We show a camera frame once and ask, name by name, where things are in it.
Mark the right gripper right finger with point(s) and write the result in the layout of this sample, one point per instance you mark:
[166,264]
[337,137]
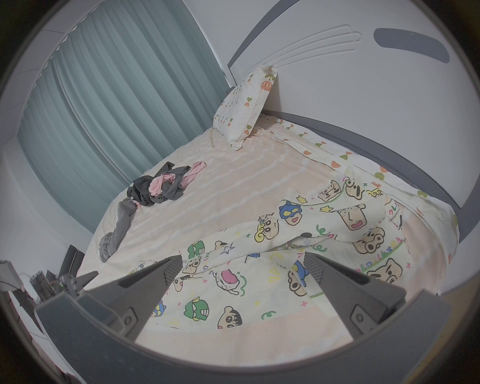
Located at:
[356,296]

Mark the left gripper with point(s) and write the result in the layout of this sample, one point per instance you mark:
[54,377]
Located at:
[67,285]

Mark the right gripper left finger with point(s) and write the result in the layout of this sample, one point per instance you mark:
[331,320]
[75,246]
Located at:
[127,300]

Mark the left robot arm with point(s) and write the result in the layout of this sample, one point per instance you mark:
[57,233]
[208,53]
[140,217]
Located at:
[45,287]

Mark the dark grey round chair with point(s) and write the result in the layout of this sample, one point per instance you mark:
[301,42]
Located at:
[73,262]

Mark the blue-green curtain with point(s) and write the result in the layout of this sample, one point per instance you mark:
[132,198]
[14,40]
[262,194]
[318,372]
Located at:
[112,112]

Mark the grey knit garment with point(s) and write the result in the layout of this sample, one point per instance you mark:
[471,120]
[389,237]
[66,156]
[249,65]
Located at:
[123,225]

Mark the bed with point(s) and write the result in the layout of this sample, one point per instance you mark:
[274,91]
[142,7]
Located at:
[243,168]

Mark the white printed pyjama top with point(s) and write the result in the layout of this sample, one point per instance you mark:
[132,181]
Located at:
[262,262]

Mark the white printed pillow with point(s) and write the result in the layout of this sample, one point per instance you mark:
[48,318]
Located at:
[240,112]

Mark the pile of clothes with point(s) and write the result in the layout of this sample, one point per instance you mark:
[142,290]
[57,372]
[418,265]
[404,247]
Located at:
[168,191]

